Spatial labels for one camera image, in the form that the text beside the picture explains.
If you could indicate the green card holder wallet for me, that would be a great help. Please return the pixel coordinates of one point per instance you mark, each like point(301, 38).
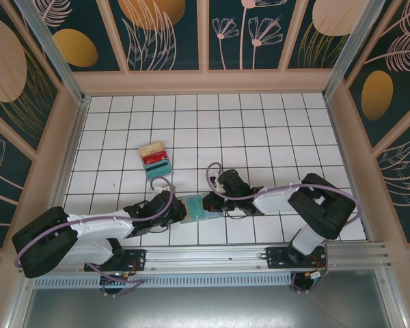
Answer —
point(213, 216)

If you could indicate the teal card with white print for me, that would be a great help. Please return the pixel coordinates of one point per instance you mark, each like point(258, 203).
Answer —
point(194, 208)

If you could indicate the teal card with black stripe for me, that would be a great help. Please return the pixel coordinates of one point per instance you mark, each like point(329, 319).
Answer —
point(160, 173)

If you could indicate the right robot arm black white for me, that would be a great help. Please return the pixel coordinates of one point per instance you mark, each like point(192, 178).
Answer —
point(275, 203)

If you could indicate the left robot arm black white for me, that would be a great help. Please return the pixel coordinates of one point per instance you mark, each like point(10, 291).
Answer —
point(102, 227)

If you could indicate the stack of coloured cards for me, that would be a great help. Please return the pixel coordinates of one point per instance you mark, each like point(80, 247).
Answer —
point(160, 178)

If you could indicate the red VIP card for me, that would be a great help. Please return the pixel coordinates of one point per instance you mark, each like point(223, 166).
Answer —
point(154, 159)

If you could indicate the beige plastic card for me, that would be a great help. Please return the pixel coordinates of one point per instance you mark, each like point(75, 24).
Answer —
point(152, 149)

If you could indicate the grey metal sheet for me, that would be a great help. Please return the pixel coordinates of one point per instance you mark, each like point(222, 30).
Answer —
point(205, 307)

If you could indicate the small green controller board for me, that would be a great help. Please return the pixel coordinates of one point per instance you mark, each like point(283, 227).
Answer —
point(316, 275)

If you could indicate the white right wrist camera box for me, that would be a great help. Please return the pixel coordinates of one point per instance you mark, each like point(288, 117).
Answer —
point(217, 177)

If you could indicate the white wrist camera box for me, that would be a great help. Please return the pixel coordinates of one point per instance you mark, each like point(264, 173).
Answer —
point(163, 189)
point(217, 177)

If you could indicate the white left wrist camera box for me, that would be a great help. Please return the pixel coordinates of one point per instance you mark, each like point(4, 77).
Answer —
point(163, 189)

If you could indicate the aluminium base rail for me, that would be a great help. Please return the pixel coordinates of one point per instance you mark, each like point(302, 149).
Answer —
point(208, 254)

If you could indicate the aluminium frame post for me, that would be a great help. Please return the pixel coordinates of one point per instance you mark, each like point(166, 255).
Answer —
point(348, 51)
point(54, 54)

